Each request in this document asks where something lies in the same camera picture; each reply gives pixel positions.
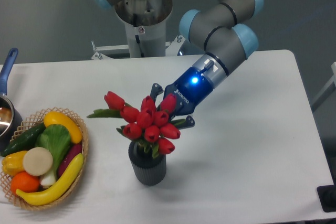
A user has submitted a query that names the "yellow bell pepper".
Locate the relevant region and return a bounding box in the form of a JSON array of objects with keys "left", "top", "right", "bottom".
[{"left": 2, "top": 151, "right": 28, "bottom": 176}]

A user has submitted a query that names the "white frame at right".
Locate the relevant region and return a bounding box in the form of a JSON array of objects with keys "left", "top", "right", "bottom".
[{"left": 311, "top": 62, "right": 335, "bottom": 113}]

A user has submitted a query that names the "dark green cucumber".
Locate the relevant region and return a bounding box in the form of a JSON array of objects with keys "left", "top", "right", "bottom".
[{"left": 1, "top": 123, "right": 46, "bottom": 157}]

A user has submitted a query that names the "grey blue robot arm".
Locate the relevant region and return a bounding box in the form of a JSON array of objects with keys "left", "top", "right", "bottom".
[{"left": 93, "top": 0, "right": 264, "bottom": 129}]

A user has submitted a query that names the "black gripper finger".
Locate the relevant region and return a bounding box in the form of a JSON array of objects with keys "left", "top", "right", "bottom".
[
  {"left": 171, "top": 115, "right": 195, "bottom": 129},
  {"left": 150, "top": 83, "right": 164, "bottom": 103}
]

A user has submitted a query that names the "yellow banana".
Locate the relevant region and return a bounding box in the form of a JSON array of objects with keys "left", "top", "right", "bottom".
[{"left": 16, "top": 153, "right": 84, "bottom": 206}]

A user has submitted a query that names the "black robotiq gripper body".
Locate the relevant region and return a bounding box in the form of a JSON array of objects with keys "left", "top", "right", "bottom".
[{"left": 164, "top": 55, "right": 229, "bottom": 116}]

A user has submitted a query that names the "blue handled saucepan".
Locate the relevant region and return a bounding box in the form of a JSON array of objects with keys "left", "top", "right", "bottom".
[{"left": 1, "top": 48, "right": 22, "bottom": 151}]

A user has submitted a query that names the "black device at edge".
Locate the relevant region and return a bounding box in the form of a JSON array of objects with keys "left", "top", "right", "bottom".
[{"left": 317, "top": 185, "right": 335, "bottom": 212}]

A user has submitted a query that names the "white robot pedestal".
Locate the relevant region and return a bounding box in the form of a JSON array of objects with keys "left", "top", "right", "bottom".
[{"left": 91, "top": 0, "right": 185, "bottom": 60}]

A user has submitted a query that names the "purple eggplant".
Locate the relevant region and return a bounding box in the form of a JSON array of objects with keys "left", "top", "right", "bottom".
[{"left": 57, "top": 143, "right": 82, "bottom": 177}]

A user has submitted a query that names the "beige round disc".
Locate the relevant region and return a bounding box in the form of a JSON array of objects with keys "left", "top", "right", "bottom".
[{"left": 23, "top": 147, "right": 53, "bottom": 176}]

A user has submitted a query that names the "green bok choy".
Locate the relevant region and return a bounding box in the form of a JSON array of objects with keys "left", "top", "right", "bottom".
[{"left": 35, "top": 124, "right": 71, "bottom": 189}]

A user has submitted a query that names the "orange fruit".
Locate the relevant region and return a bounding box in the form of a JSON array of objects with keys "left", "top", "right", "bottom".
[{"left": 10, "top": 172, "right": 40, "bottom": 195}]

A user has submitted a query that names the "dark grey ribbed vase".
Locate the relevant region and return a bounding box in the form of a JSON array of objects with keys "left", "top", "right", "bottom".
[{"left": 128, "top": 142, "right": 166, "bottom": 186}]

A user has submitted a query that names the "red tulip bouquet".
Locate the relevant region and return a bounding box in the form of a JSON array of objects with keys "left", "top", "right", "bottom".
[{"left": 87, "top": 91, "right": 186, "bottom": 158}]

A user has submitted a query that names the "woven wicker basket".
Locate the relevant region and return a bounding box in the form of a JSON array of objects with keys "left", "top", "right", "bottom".
[{"left": 1, "top": 108, "right": 88, "bottom": 210}]

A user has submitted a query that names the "yellow squash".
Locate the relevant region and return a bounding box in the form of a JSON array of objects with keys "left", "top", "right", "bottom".
[{"left": 43, "top": 111, "right": 82, "bottom": 144}]

